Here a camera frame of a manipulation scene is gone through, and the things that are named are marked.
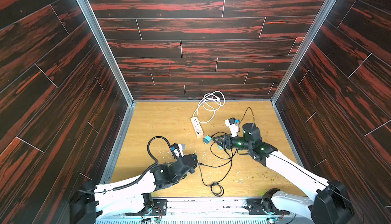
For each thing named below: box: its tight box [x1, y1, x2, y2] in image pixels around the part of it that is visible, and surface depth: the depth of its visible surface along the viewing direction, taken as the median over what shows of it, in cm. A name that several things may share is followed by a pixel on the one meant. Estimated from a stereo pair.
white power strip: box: [190, 116, 204, 139], surface depth 103 cm
